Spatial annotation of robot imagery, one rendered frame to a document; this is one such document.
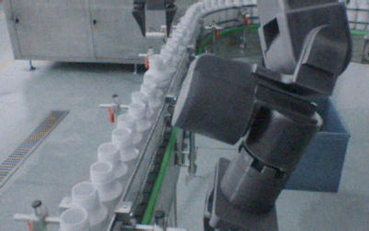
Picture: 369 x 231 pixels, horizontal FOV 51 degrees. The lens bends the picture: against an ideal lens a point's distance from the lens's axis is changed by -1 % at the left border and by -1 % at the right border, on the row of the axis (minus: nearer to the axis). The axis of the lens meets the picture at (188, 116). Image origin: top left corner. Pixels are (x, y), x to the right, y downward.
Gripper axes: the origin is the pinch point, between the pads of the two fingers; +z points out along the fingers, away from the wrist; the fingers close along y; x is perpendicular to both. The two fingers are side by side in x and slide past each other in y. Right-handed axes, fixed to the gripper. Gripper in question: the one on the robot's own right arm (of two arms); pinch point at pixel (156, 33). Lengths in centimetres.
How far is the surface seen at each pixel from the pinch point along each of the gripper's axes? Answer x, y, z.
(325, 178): -8, -51, 48
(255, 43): -125, -32, 38
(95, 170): 46.9, 1.5, 10.6
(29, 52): -299, 210, 102
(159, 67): 1.5, -0.8, 8.7
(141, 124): 25.6, -1.1, 13.1
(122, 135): 34.2, 0.5, 11.0
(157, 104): 13.5, -2.2, 13.8
